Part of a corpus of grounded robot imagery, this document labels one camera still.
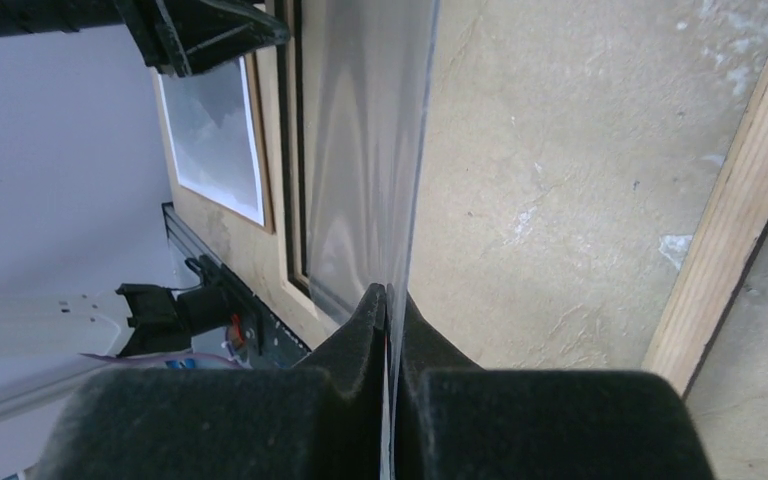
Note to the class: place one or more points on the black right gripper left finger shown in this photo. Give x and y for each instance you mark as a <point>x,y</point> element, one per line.
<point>320,419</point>

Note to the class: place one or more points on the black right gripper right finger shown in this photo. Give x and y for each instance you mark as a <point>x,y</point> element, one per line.
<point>457,420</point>

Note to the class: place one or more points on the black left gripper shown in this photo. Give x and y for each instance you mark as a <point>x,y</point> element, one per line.
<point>177,38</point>

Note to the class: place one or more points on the grey landscape photo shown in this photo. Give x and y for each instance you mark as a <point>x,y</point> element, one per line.
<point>215,139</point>

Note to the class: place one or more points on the clear acrylic sheet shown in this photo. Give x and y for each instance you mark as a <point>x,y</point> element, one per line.
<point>367,67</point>

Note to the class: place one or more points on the black wooden picture frame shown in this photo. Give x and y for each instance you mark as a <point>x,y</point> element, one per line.
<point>593,185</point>

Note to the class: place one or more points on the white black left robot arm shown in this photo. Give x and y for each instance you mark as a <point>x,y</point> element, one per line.
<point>215,129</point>

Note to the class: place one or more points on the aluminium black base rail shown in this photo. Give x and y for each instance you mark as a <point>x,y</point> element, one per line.
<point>167,319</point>

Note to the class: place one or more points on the brown frame backing board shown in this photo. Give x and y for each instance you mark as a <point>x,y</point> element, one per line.
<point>258,146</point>

